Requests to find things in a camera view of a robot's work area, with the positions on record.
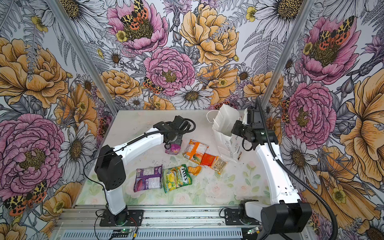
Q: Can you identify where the green circuit board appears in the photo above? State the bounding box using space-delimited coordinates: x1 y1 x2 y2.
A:
110 229 136 240

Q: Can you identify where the white paper bag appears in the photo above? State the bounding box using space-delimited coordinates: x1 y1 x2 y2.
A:
206 104 243 163

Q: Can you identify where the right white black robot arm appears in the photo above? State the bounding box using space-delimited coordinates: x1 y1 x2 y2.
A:
232 109 312 240

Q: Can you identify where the magenta Lot 100 candy bag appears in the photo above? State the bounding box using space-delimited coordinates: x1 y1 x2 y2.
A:
165 144 181 156

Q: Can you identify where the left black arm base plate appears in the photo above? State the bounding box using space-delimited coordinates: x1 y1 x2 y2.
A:
99 209 144 227

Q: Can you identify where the small clear cracker packet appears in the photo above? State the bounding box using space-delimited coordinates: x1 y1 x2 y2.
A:
211 156 228 175

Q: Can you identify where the aluminium frame rail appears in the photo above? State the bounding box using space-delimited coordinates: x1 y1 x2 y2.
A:
57 205 254 229

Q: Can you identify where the small red snack packet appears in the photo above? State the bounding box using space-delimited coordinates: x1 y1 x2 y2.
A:
200 153 217 167

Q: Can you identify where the orange Fox's fruits candy bag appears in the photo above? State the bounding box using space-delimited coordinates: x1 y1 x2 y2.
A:
183 140 209 165

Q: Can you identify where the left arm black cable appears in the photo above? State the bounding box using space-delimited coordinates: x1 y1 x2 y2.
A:
83 117 197 208

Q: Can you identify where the small orange candy packet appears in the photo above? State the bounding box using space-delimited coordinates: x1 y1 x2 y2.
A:
188 166 202 176

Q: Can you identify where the purple Fox's berries candy bag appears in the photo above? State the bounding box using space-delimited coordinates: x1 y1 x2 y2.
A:
134 165 163 192

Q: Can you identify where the green Fox's spring tea bag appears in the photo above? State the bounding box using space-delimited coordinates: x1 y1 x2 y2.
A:
162 164 193 193

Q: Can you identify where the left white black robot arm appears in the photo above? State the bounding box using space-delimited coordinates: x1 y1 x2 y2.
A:
95 116 196 217

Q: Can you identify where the left aluminium corner post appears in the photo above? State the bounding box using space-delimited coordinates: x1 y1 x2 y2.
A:
47 1 120 116

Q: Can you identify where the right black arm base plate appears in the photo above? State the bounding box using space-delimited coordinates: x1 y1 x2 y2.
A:
219 208 261 226

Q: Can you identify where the white slotted cable duct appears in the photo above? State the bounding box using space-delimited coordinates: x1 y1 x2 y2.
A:
56 228 243 240

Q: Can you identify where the right aluminium corner post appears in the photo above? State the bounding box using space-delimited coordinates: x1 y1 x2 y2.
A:
261 0 315 109

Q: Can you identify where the aluminium corner post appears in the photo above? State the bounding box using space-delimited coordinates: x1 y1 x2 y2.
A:
261 0 315 109
47 1 120 116

